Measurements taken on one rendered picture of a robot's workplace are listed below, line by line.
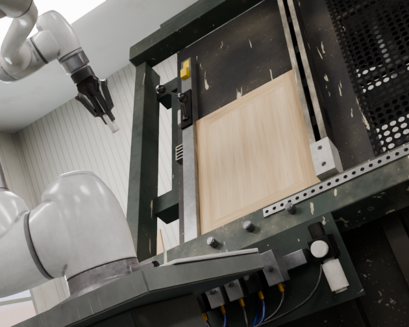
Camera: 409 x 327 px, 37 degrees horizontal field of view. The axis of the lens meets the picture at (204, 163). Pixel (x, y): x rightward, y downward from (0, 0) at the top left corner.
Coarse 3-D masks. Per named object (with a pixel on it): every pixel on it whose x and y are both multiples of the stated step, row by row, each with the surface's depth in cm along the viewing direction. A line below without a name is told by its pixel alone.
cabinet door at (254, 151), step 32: (256, 96) 220; (288, 96) 209; (224, 128) 221; (256, 128) 210; (288, 128) 200; (224, 160) 210; (256, 160) 201; (288, 160) 192; (224, 192) 201; (256, 192) 192; (288, 192) 184
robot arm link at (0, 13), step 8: (0, 0) 139; (8, 0) 141; (16, 0) 143; (24, 0) 147; (0, 8) 143; (8, 8) 144; (16, 8) 147; (24, 8) 150; (0, 16) 146; (8, 16) 151; (16, 16) 152
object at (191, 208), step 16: (192, 64) 256; (192, 80) 248; (192, 96) 241; (192, 112) 234; (192, 128) 228; (192, 144) 222; (192, 160) 217; (192, 176) 212; (192, 192) 207; (192, 208) 202; (192, 224) 198
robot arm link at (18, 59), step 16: (32, 0) 154; (32, 16) 162; (16, 32) 172; (16, 48) 180; (32, 48) 196; (0, 64) 195; (16, 64) 191; (32, 64) 196; (0, 80) 199; (16, 80) 200
